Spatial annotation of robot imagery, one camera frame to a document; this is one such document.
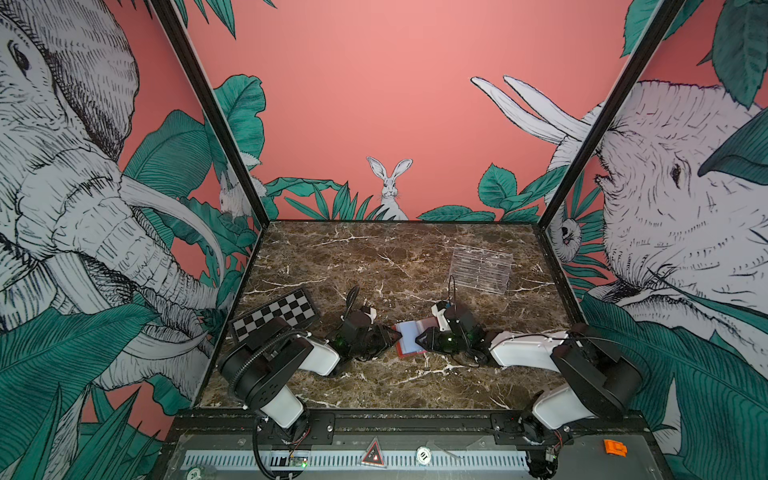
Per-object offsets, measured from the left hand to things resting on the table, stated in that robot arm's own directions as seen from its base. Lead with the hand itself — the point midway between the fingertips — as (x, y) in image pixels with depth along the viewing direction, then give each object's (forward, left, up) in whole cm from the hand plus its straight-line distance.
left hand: (404, 335), depth 86 cm
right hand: (-1, -3, -1) cm, 4 cm away
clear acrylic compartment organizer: (+23, -28, 0) cm, 37 cm away
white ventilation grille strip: (-29, +16, -4) cm, 33 cm away
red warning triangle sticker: (-28, +9, -3) cm, 30 cm away
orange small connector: (-29, -49, -1) cm, 57 cm away
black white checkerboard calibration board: (+11, +35, -1) cm, 36 cm away
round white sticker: (-29, -3, -3) cm, 29 cm away
